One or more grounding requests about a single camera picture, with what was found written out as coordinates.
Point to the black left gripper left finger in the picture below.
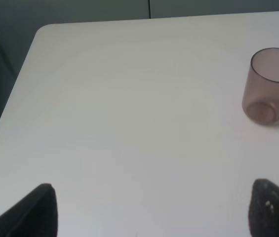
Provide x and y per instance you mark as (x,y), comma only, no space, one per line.
(35,215)

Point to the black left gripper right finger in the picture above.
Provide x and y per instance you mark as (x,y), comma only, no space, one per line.
(263,213)

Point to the pink translucent plastic cup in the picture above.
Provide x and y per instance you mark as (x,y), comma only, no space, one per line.
(260,100)

